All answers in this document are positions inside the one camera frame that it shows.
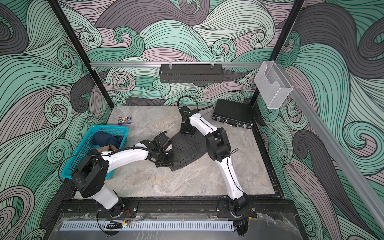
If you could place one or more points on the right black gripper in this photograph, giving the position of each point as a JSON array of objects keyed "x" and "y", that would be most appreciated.
[{"x": 183, "y": 130}]

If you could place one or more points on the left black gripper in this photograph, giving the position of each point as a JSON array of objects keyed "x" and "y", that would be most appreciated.
[{"x": 171, "y": 156}]

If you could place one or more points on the grey dotted skirt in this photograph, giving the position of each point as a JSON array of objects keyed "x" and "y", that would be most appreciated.
[{"x": 187, "y": 149}]

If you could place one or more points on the tan brown skirt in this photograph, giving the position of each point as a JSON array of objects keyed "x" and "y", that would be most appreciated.
[{"x": 108, "y": 148}]

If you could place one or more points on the blue denim skirt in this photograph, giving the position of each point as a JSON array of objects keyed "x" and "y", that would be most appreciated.
[{"x": 104, "y": 139}]

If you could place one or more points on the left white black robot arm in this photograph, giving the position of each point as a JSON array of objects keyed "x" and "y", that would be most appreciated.
[{"x": 90, "y": 173}]

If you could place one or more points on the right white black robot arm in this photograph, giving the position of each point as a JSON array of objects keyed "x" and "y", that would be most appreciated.
[{"x": 219, "y": 150}]

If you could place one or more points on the small playing card box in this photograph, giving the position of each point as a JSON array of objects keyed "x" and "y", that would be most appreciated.
[{"x": 124, "y": 120}]

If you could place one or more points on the black hard case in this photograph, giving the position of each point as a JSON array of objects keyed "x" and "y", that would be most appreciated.
[{"x": 233, "y": 113}]

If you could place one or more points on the teal plastic basket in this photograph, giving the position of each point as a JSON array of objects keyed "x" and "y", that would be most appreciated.
[{"x": 87, "y": 144}]

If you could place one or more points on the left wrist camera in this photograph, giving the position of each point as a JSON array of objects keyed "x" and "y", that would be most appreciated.
[{"x": 163, "y": 142}]

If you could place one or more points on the black perforated wall shelf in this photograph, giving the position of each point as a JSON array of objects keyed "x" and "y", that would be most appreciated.
[{"x": 191, "y": 74}]

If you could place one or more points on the black right corner post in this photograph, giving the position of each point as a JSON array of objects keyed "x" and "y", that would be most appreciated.
[{"x": 286, "y": 30}]

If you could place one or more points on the black corner post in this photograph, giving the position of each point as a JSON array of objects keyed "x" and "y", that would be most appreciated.
[
  {"x": 286, "y": 30},
  {"x": 80, "y": 50}
]

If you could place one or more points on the clear plastic wall bin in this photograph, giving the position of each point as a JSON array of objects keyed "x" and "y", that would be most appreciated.
[{"x": 273, "y": 84}]

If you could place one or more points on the white slotted cable duct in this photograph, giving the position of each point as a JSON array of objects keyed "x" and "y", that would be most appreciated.
[{"x": 182, "y": 225}]

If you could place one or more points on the aluminium back rail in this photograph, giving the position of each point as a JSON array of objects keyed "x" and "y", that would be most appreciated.
[{"x": 137, "y": 64}]

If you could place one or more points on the black left corner post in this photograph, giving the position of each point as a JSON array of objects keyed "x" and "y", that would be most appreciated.
[{"x": 80, "y": 50}]

